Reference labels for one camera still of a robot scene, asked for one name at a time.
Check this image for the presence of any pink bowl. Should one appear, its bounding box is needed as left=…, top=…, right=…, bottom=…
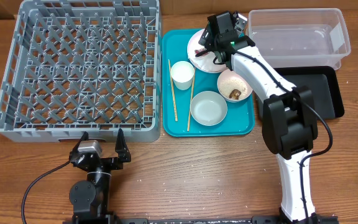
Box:
left=217, top=69, right=253, bottom=103

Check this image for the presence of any left wooden chopstick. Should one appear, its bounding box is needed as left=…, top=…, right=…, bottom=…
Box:
left=168, top=59, right=178, bottom=122

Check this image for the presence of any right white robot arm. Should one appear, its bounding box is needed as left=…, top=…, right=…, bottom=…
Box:
left=198, top=11, right=339, bottom=223

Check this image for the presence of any right wooden chopstick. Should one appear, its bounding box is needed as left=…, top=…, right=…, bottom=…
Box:
left=186, top=67, right=196, bottom=132

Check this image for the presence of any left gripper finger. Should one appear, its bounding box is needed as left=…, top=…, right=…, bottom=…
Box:
left=78, top=131, right=89, bottom=146
left=114, top=129, right=131, bottom=164

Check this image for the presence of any clear plastic waste bin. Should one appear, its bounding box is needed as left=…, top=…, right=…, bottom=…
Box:
left=247, top=8, right=351, bottom=70

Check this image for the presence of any grey plastic dishwasher rack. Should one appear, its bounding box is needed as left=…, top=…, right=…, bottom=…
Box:
left=0, top=0, right=162, bottom=142

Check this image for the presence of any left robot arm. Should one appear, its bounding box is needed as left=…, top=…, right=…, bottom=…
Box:
left=69, top=129, right=131, bottom=223

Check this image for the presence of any teal plastic serving tray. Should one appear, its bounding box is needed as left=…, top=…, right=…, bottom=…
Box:
left=162, top=29, right=255, bottom=138

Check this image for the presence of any brown food scrap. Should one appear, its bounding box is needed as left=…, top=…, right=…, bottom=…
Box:
left=229, top=89, right=242, bottom=100

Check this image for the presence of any white paper cup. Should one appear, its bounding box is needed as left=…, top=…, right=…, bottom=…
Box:
left=171, top=61, right=195, bottom=90

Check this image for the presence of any grey-white bowl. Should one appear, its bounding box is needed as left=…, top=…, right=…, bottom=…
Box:
left=190, top=91, right=228, bottom=126

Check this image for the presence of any black rectangular tray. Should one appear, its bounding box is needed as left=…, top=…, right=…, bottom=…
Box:
left=256, top=65, right=346, bottom=121

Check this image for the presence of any brown cardboard backdrop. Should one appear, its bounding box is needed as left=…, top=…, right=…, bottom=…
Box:
left=0, top=0, right=358, bottom=19

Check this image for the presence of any red snack wrapper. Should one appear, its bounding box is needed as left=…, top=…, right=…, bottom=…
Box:
left=195, top=48, right=206, bottom=54

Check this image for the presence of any wooden chopstick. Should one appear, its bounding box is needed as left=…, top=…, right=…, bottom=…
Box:
left=168, top=59, right=178, bottom=122
left=186, top=67, right=196, bottom=132

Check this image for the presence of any large white round plate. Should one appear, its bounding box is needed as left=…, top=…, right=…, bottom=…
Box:
left=187, top=29, right=227, bottom=73

